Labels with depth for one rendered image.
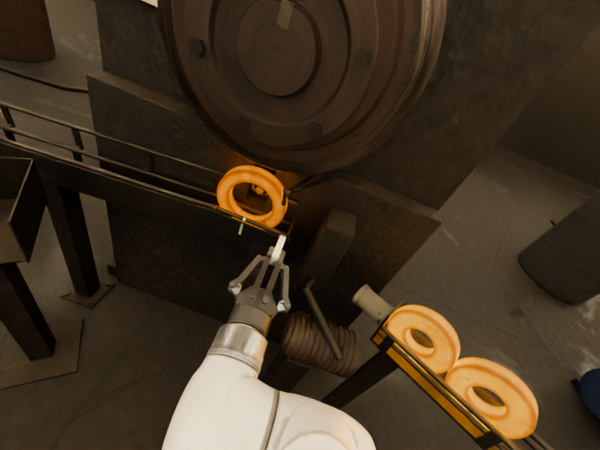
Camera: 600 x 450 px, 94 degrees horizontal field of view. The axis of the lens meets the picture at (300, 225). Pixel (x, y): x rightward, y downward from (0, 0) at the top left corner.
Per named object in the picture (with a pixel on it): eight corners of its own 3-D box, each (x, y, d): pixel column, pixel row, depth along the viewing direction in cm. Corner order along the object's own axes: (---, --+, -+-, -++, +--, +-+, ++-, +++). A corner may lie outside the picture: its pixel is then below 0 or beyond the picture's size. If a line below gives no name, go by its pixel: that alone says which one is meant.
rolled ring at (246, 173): (295, 188, 66) (297, 181, 68) (220, 158, 65) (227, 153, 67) (274, 240, 78) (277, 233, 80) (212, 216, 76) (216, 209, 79)
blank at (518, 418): (476, 342, 57) (471, 351, 55) (561, 409, 49) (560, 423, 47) (436, 377, 66) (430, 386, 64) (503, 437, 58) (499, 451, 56)
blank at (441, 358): (412, 290, 64) (404, 296, 62) (477, 342, 57) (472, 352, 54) (382, 328, 73) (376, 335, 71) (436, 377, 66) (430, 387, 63)
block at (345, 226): (302, 258, 90) (330, 202, 75) (324, 267, 90) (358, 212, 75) (295, 283, 82) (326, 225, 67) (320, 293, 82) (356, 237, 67)
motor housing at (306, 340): (256, 369, 115) (297, 299, 81) (306, 387, 116) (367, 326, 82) (245, 404, 105) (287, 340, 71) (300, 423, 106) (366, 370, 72)
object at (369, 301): (361, 295, 77) (370, 280, 73) (387, 318, 73) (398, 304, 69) (348, 304, 73) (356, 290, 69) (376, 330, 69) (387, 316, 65)
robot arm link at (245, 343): (253, 384, 48) (263, 350, 52) (264, 368, 42) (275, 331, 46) (203, 365, 48) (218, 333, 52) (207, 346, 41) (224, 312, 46)
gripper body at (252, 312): (220, 333, 51) (239, 291, 58) (262, 349, 52) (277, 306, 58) (224, 316, 46) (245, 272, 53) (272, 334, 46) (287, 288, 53)
